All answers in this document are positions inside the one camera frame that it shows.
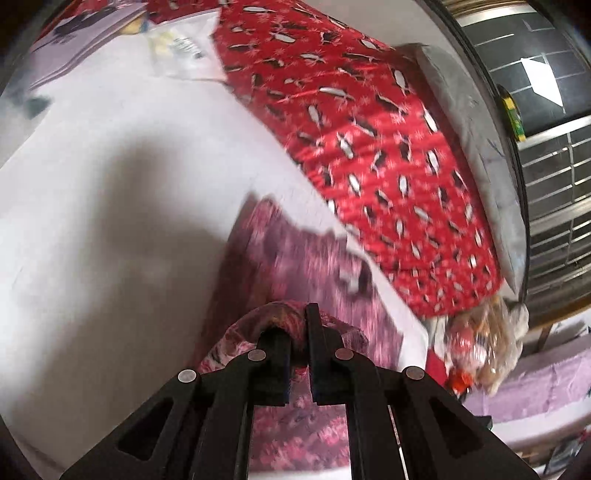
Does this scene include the purple pink floral garment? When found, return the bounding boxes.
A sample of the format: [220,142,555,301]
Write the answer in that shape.
[194,199,403,474]

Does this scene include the red blanket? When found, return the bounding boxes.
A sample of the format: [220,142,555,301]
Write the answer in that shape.
[425,348,449,387]

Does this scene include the plastic bag of plush toys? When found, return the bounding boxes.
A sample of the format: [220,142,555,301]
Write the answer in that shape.
[444,295,529,397]

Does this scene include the lilac curtain cloth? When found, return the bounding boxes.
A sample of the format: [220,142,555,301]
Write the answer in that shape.
[464,343,590,423]

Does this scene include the white quilted bed sheet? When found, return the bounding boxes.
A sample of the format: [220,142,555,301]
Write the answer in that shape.
[0,32,431,480]

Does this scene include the grey pillow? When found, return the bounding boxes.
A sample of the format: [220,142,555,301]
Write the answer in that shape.
[402,43,528,299]

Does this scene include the red penguin print quilt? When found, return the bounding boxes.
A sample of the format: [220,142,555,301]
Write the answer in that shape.
[147,1,503,317]

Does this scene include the green yellow box on sill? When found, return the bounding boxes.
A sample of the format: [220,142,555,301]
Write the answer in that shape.
[497,84,526,142]

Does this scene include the white plastic bag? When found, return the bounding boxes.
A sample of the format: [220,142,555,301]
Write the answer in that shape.
[146,8,226,83]

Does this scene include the barred window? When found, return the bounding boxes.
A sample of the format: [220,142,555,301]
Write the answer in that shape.
[427,1,590,328]

